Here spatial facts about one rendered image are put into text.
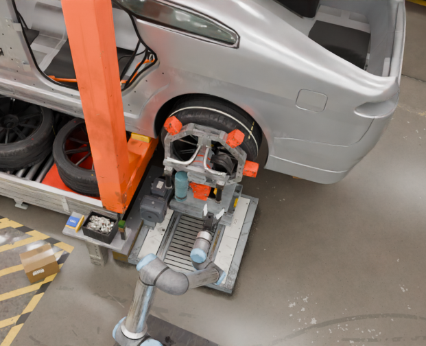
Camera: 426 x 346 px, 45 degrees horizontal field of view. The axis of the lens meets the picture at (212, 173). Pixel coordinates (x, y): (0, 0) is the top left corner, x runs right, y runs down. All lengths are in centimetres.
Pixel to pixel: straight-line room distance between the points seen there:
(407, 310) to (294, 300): 83
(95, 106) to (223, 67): 76
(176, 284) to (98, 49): 119
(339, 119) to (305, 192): 145
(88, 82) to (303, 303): 224
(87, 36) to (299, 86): 119
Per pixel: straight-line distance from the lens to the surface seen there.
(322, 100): 300
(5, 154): 409
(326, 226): 429
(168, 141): 338
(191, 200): 398
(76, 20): 244
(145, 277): 268
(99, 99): 273
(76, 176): 383
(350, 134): 317
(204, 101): 332
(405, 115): 532
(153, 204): 375
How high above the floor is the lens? 356
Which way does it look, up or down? 54 degrees down
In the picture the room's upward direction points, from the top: 6 degrees clockwise
